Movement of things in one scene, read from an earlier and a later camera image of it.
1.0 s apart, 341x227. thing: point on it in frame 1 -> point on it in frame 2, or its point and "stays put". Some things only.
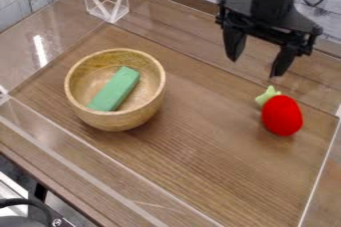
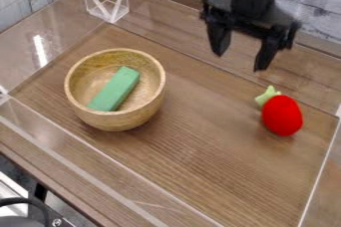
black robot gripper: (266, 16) -> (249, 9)
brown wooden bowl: (91, 73) stays put
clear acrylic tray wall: (36, 135) stays put
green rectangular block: (114, 94) stays put
